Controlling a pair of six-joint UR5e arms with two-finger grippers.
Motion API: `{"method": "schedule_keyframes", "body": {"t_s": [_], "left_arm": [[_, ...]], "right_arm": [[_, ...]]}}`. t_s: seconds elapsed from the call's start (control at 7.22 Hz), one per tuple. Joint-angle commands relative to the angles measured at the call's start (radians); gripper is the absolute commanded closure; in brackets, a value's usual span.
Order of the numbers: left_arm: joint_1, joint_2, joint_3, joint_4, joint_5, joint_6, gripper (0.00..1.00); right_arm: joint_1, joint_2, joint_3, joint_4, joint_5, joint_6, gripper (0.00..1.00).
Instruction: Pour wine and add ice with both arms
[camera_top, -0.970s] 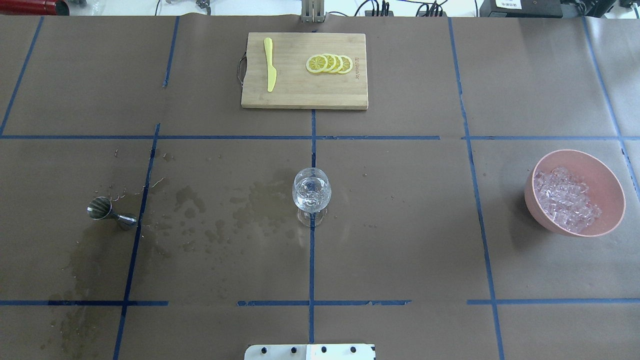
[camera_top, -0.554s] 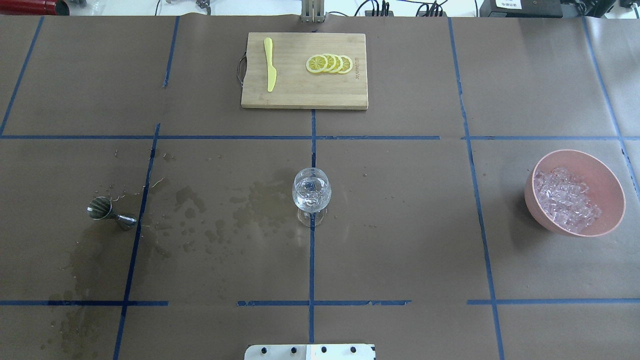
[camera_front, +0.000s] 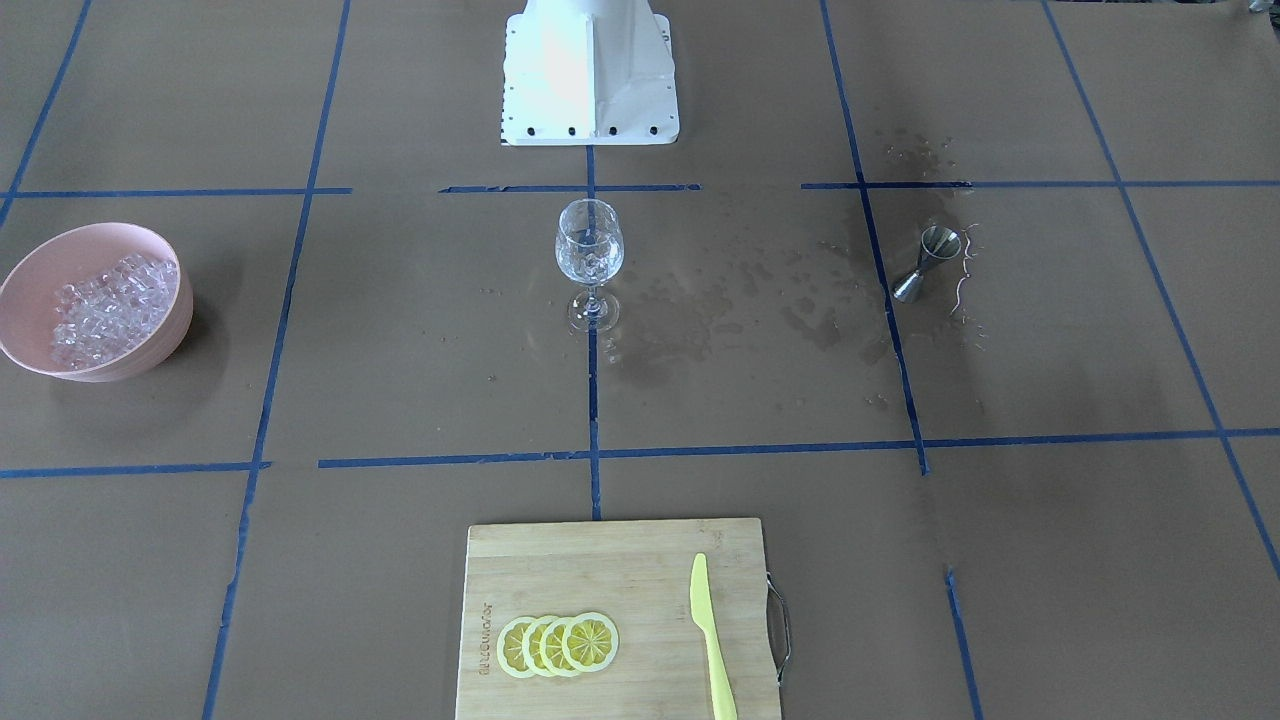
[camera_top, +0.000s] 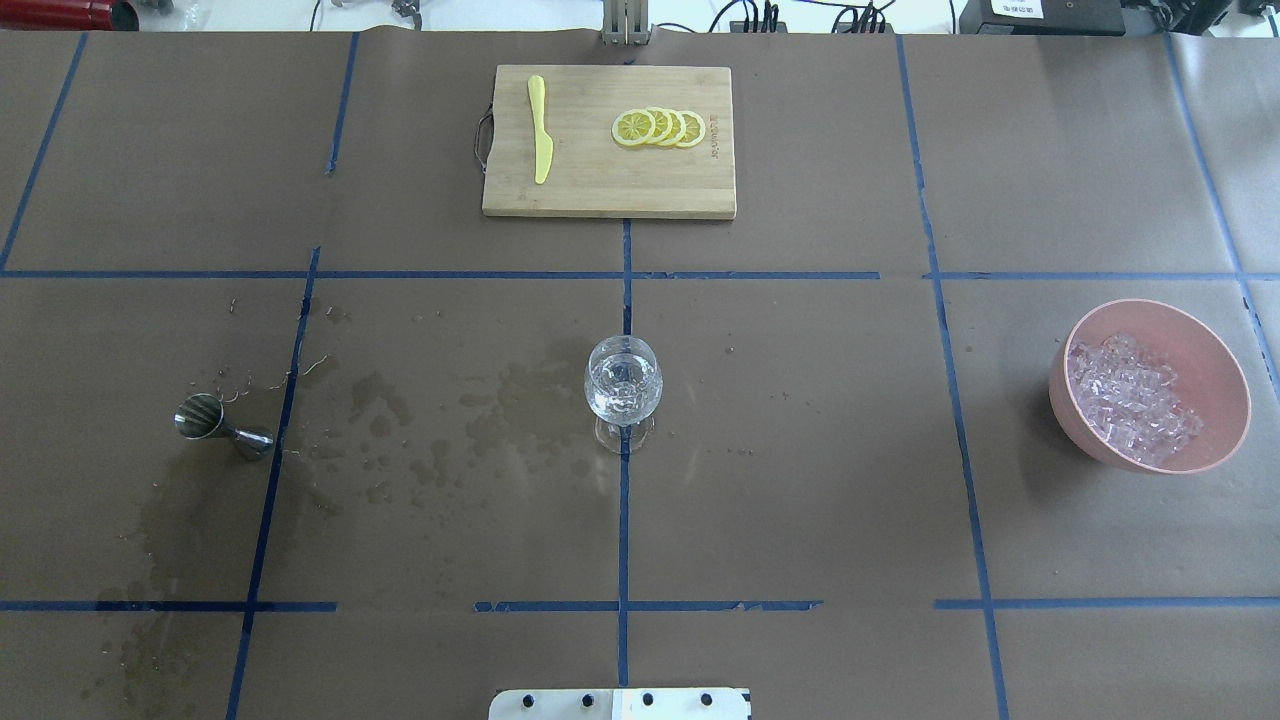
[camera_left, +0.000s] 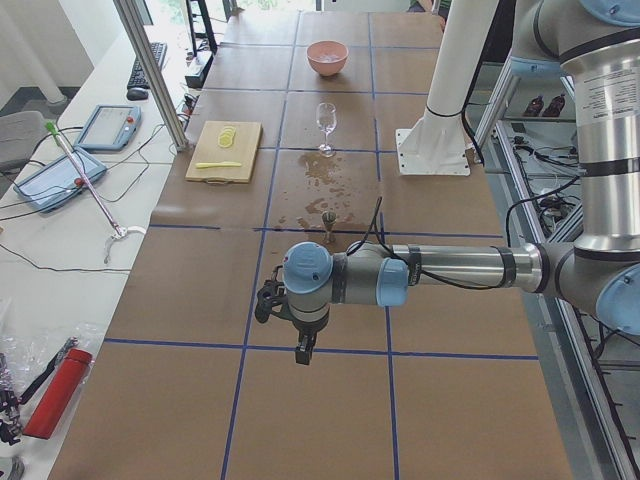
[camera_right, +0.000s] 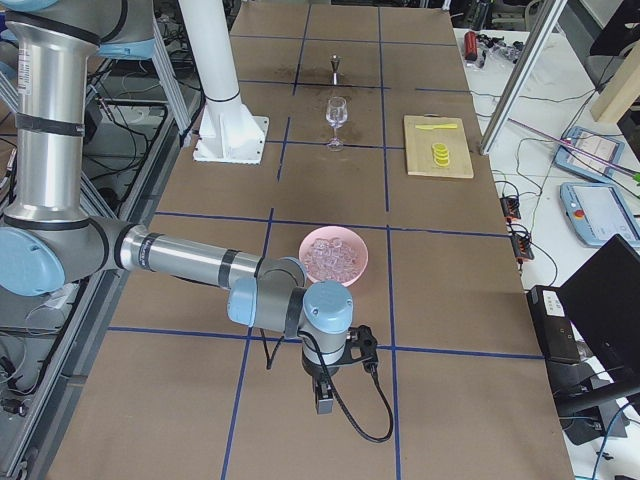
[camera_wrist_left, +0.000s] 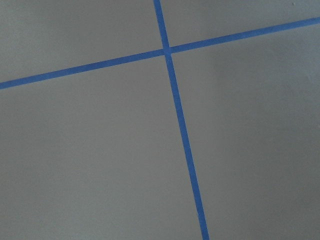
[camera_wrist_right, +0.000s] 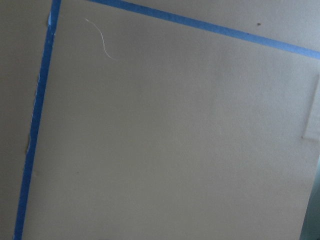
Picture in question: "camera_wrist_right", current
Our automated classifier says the thin white thread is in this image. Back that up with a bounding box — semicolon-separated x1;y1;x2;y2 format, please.
84;18;117;61

